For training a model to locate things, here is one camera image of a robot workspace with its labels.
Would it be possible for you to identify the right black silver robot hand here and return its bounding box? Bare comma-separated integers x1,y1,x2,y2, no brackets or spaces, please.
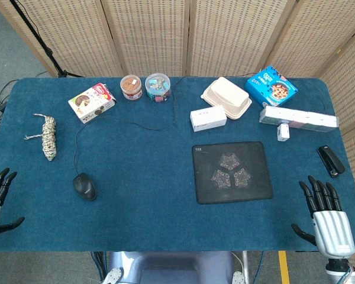
291,175,355,260

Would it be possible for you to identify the black computer mouse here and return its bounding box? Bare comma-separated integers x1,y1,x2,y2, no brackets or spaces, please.
72,172,98,202

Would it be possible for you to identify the thin black cable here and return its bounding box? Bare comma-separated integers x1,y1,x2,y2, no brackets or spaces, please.
73,75,208,175

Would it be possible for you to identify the black patterned mouse pad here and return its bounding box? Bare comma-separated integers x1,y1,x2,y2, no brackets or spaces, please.
191,141,274,205

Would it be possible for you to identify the black stapler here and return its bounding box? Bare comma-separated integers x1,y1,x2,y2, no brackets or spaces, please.
316,145,346,178

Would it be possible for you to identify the small white cube box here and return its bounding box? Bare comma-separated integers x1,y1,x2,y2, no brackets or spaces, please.
277,123,291,142

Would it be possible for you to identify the long white tissue pack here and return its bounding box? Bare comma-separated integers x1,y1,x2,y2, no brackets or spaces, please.
259,105,338,133

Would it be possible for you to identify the white chocolate cookie box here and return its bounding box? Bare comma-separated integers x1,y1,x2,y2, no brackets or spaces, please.
67,82,117,124

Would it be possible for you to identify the blue table cloth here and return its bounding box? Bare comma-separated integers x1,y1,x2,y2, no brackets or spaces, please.
0,76,355,253

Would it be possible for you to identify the blue cookie box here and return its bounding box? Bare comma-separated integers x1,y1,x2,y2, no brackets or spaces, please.
244,65,299,108

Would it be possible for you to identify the grey robot torso base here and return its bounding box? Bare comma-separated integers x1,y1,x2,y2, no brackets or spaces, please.
102,251,251,284

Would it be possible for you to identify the small white cardboard box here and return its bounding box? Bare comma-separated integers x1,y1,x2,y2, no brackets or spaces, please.
190,105,227,133

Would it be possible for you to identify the black tripod stand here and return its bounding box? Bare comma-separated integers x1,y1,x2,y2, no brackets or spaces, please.
8,0,85,78

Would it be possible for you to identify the beige lidded lunch container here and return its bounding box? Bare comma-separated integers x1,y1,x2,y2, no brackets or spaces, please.
201,76,253,121

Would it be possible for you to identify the brown snack jar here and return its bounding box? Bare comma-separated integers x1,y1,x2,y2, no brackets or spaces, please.
120,75,143,101

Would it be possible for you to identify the clear jar of binder clips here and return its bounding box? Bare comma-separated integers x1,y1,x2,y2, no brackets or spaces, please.
144,73,171,104

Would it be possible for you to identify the woven bamboo folding screen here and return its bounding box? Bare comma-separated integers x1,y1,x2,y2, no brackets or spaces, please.
0,0,355,270

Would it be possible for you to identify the braided rope bundle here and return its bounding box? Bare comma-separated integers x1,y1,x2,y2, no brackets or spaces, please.
24,113,57,162

